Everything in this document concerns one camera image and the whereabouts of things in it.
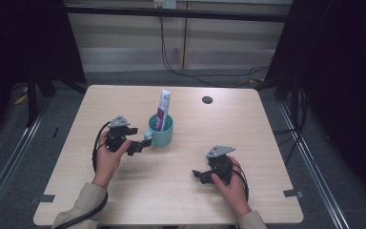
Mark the yellow floor scrap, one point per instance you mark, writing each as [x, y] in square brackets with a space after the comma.
[21, 99]

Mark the black horizontal bar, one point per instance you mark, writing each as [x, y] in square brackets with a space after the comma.
[178, 13]

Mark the metal floor rail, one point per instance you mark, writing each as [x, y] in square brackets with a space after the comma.
[9, 162]
[311, 162]

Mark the purple and white toothpaste tube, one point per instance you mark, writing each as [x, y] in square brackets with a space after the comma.
[163, 108]

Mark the small black floor item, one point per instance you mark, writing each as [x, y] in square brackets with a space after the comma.
[55, 132]

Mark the dark round table grommet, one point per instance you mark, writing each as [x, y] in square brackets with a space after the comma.
[207, 99]

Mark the grey tape strip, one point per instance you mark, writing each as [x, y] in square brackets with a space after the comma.
[293, 193]
[43, 198]

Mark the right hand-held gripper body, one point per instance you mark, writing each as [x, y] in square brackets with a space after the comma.
[220, 163]

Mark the teal cup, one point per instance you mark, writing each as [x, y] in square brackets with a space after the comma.
[162, 136]

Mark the white wall socket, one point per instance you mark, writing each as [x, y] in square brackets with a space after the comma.
[165, 4]

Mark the person's left hand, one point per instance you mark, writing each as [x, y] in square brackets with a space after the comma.
[108, 162]

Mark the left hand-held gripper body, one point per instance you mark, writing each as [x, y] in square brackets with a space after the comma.
[117, 136]

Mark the person's right hand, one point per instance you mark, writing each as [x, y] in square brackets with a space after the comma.
[233, 191]

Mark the black curtain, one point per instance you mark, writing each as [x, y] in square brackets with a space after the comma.
[340, 79]
[19, 47]

